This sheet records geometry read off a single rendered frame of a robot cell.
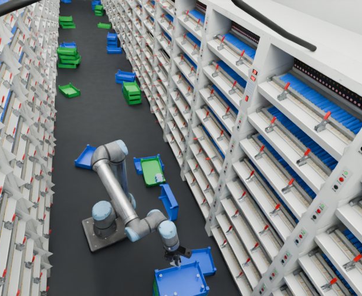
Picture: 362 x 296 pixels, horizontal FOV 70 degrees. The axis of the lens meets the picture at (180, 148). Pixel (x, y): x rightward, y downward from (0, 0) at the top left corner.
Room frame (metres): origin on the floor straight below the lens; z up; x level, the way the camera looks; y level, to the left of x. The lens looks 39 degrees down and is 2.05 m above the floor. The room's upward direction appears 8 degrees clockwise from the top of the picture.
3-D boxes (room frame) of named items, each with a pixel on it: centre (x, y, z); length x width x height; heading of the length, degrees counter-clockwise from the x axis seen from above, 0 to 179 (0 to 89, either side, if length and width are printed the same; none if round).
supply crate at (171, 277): (0.76, -0.13, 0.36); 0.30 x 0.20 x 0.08; 112
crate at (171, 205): (1.60, 0.04, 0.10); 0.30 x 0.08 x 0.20; 27
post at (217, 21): (2.08, -0.15, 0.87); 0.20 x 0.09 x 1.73; 114
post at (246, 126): (1.44, -0.44, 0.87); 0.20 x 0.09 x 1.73; 114
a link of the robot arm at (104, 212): (1.25, 0.54, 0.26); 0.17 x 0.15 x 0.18; 131
